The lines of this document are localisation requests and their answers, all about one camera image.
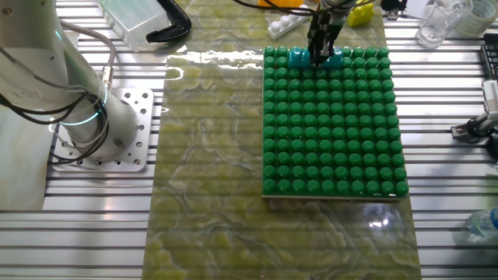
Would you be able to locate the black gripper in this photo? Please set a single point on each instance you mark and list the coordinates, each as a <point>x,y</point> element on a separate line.
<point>327,23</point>

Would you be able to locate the teal four-stud block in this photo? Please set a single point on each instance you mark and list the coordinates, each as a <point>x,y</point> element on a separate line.
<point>297,60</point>

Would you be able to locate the yellow-orange four-stud block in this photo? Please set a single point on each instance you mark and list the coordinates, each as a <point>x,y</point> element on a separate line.
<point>278,3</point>

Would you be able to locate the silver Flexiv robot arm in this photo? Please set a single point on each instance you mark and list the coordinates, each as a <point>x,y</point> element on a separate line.
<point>23,58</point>

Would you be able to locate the white four-stud block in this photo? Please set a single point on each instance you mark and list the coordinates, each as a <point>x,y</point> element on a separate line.
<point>282,25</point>

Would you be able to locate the lime square block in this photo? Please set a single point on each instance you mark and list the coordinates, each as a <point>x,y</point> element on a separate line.
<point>362,15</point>

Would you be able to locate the green studded baseplate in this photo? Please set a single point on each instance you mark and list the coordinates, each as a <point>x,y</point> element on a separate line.
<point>334,155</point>

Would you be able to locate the clear plastic cup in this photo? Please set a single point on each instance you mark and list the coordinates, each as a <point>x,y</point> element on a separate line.
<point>437,23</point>

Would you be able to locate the black C-clamp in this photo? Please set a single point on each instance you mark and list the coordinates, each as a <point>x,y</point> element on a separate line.
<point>179,27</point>

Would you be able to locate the green marble pattern mat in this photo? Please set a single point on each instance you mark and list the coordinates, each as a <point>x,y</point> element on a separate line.
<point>206,155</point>

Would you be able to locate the clear tape roll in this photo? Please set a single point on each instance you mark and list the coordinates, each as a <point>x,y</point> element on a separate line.
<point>484,27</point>

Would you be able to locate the black keyboard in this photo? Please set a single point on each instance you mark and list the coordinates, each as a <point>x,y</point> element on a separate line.
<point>491,58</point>

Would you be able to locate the translucent plastic box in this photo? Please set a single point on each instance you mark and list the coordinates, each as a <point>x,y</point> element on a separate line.
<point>136,23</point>

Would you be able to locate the clear water bottle blue cap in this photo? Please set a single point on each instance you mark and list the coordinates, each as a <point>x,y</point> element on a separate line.
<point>484,223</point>

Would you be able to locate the metal camera bracket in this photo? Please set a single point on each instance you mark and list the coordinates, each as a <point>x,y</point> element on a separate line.
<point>467,130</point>

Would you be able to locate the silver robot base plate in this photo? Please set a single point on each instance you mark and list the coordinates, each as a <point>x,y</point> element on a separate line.
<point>144,101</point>

